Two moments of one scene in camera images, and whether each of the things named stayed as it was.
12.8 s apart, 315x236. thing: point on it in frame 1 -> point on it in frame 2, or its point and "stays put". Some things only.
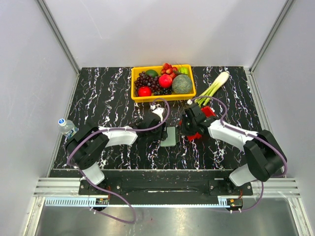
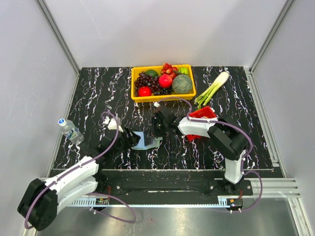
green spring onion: [211, 89] stays put
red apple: [165, 81] stays put
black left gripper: [163, 133] -> [131, 141]
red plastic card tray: [209, 112] stays put
